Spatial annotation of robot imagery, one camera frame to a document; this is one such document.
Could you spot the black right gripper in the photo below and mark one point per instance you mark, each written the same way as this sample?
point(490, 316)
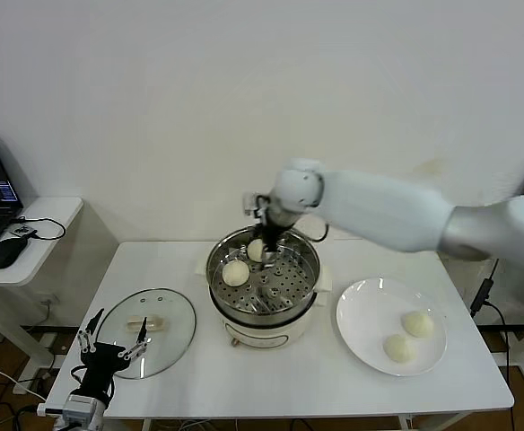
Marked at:
point(271, 238)

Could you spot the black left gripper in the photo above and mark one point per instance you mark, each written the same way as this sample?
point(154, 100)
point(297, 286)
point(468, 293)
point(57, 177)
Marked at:
point(100, 363)

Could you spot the white steamed baozi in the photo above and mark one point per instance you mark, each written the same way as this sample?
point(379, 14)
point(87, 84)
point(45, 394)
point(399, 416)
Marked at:
point(399, 348)
point(255, 251)
point(235, 274)
point(417, 325)

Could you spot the round glass pot lid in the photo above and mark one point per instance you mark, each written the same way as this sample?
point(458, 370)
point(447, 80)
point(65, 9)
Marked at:
point(172, 310)

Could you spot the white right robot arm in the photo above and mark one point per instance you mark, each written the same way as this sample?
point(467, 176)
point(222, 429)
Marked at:
point(378, 206)

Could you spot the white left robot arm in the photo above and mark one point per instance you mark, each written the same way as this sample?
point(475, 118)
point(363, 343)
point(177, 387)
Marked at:
point(80, 408)

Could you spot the perforated stainless steel steamer basket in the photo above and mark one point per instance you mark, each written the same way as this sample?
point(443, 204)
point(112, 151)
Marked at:
point(293, 287)

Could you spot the white electric cooker base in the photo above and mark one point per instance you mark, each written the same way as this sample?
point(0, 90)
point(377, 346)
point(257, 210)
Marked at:
point(253, 334)

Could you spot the round white plate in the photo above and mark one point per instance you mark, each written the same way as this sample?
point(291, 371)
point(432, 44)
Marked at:
point(369, 314)

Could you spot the white side table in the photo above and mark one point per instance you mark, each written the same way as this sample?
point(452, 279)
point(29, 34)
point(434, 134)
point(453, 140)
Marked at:
point(51, 215)

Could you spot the small black usb device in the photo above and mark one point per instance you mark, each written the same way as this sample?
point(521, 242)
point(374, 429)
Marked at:
point(24, 231)

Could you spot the black computer mouse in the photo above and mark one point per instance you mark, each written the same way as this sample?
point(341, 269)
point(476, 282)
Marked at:
point(5, 253)

